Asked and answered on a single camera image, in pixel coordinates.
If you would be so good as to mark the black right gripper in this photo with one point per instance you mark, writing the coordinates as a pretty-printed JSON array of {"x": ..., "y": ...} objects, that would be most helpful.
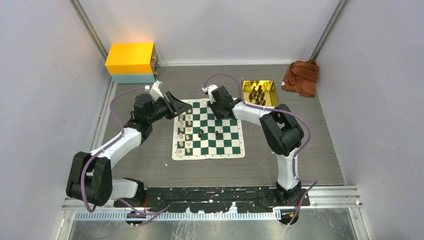
[{"x": 212, "y": 106}]

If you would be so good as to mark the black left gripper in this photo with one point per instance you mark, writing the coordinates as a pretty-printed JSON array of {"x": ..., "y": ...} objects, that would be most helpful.
[{"x": 172, "y": 112}]

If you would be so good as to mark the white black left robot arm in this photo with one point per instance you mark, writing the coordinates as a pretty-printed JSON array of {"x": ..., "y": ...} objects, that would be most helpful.
[{"x": 90, "y": 179}]

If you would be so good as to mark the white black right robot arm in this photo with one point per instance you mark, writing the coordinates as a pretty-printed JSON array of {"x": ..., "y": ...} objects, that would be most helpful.
[{"x": 282, "y": 132}]

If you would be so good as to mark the green white chess mat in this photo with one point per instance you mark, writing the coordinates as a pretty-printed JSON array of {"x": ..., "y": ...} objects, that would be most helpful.
[{"x": 186, "y": 145}]

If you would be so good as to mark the gold metal tin tray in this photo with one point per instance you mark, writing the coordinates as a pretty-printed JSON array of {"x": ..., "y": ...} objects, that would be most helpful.
[{"x": 260, "y": 92}]

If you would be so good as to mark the yellow and teal box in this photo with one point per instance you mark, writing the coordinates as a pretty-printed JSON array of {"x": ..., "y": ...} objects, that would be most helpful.
[{"x": 133, "y": 63}]

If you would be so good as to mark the brown crumpled cloth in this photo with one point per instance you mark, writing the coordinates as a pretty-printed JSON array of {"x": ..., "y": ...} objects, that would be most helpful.
[{"x": 301, "y": 77}]

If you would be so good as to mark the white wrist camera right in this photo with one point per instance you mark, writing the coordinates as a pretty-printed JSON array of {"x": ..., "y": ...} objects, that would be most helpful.
[{"x": 208, "y": 89}]

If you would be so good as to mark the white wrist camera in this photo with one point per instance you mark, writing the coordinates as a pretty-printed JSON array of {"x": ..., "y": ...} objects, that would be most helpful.
[
  {"x": 208, "y": 89},
  {"x": 154, "y": 90}
]

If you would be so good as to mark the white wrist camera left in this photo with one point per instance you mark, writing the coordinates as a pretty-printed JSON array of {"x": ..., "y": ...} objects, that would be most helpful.
[{"x": 154, "y": 90}]

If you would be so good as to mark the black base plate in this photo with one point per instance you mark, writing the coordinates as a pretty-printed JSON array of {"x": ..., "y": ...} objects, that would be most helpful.
[{"x": 245, "y": 199}]

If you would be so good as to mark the aluminium frame rail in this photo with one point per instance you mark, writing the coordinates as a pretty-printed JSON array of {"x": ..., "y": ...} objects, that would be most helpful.
[{"x": 320, "y": 197}]

